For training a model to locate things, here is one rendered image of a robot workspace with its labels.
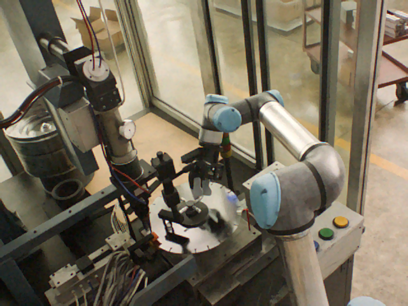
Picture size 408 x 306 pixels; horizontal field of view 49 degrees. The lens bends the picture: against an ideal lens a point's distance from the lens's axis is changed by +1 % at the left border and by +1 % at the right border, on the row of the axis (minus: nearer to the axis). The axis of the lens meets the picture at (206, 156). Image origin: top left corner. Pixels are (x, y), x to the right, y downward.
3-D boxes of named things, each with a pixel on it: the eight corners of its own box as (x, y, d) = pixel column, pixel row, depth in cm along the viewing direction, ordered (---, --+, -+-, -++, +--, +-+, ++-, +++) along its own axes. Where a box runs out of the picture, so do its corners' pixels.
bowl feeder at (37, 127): (85, 150, 224) (60, 88, 202) (115, 179, 204) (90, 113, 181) (26, 182, 211) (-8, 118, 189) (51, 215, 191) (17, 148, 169)
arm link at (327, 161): (371, 162, 98) (272, 78, 137) (326, 178, 96) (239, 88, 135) (368, 201, 105) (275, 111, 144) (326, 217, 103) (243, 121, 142)
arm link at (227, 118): (250, 100, 129) (238, 95, 139) (213, 112, 127) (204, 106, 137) (255, 126, 132) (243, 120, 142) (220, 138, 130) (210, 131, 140)
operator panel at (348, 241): (336, 230, 163) (337, 201, 153) (361, 247, 155) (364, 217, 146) (281, 275, 151) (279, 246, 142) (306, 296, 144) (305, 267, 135)
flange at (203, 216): (215, 215, 149) (214, 210, 148) (187, 231, 145) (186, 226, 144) (197, 197, 157) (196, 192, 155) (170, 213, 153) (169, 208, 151)
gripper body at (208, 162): (203, 182, 142) (209, 145, 139) (188, 174, 149) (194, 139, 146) (222, 182, 146) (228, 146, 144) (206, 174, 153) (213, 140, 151)
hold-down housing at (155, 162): (177, 195, 141) (164, 144, 129) (183, 204, 138) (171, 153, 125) (161, 202, 140) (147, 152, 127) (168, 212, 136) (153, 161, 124)
